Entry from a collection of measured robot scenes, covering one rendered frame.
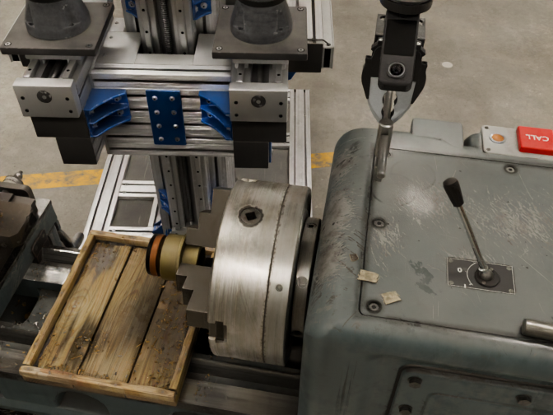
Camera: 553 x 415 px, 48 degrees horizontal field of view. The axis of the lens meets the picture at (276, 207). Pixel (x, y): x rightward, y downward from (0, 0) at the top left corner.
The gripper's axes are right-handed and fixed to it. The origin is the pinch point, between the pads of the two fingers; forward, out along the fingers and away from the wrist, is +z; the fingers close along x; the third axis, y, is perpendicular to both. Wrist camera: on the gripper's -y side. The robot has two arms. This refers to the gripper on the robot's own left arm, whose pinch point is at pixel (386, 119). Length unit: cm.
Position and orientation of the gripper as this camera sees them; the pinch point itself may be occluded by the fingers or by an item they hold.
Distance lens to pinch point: 99.5
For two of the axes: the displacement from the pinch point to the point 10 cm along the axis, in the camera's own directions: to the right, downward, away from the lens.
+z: -0.1, 6.9, 7.2
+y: 1.7, -7.1, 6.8
